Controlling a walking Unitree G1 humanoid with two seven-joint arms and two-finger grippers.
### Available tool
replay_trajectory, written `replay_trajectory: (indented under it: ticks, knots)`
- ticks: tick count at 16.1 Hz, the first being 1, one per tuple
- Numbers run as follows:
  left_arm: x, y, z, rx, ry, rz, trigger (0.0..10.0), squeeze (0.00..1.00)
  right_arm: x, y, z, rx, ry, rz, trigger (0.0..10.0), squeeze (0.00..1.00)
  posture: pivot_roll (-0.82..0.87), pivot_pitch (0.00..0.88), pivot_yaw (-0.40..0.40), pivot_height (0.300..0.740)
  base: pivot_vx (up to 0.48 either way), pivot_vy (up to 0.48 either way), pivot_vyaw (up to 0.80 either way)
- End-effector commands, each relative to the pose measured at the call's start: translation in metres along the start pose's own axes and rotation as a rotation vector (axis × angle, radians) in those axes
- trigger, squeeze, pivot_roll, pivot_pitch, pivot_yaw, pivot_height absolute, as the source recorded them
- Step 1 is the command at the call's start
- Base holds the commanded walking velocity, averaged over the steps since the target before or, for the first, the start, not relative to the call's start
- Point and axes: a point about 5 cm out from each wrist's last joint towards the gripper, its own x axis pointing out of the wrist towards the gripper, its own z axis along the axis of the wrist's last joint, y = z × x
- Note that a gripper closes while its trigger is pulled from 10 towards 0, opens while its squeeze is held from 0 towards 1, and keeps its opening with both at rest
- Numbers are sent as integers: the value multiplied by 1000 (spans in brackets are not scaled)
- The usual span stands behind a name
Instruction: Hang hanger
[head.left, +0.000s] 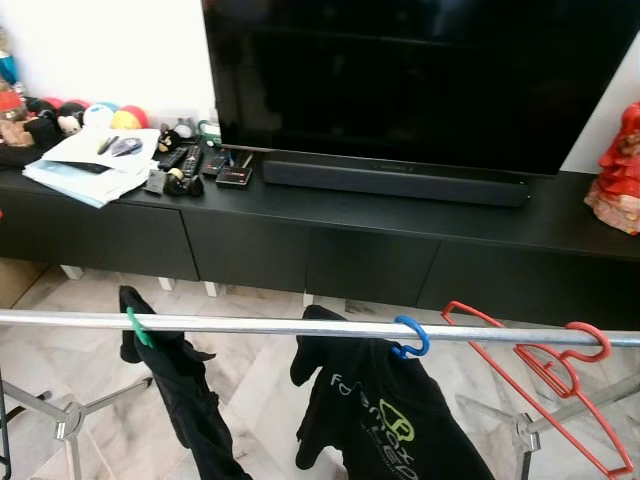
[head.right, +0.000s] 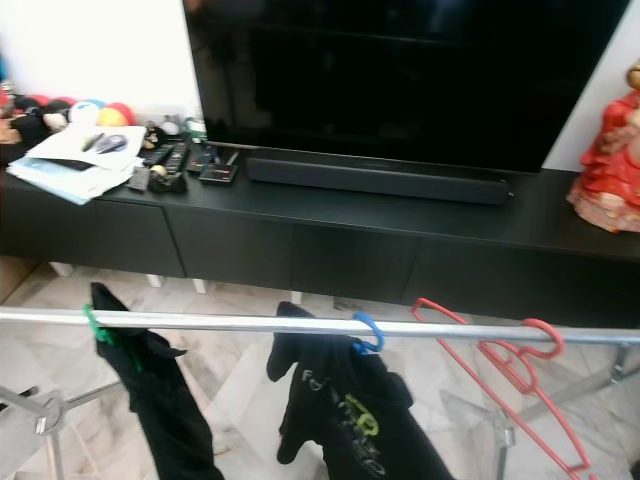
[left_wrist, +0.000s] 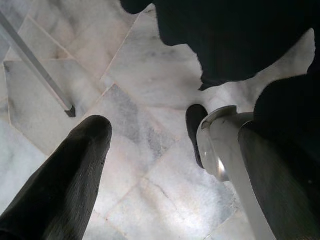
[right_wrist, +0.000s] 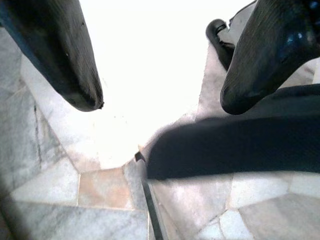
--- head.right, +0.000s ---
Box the silver metal clothes rack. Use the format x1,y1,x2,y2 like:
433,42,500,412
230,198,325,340
0,306,640,480

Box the black tape dispenser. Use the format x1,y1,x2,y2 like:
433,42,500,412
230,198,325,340
148,163,189,194

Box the black mouse plush toy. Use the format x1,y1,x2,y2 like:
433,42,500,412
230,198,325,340
10,95,73,149

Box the small black box device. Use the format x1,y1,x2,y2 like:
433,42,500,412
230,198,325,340
200,150,241,185

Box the small black white plush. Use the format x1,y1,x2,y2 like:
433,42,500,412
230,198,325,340
142,118,183,149

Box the black computer mouse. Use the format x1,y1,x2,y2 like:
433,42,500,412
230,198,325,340
95,134,129,154

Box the green plastic hanger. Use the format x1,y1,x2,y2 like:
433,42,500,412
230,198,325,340
82,303,113,346

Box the white paper stack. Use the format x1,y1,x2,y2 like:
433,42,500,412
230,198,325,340
7,125,148,205

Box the blue plastic hanger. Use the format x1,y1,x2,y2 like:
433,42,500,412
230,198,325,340
350,312,386,354

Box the black soundbar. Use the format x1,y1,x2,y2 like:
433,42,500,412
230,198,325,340
245,155,514,207

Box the red plastic hanger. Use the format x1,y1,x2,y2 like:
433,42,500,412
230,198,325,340
410,297,596,479

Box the red laughing buddha statue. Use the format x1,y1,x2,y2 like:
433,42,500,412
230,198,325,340
567,60,640,233

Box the white round toy ball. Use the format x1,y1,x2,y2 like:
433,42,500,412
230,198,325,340
68,100,101,126

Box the black remote control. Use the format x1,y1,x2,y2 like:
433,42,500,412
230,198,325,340
166,142,189,173

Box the black flat television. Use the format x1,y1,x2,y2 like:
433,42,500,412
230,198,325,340
182,0,631,174

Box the black printed t-shirt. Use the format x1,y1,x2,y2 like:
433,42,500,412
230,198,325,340
88,282,226,480
266,302,456,480

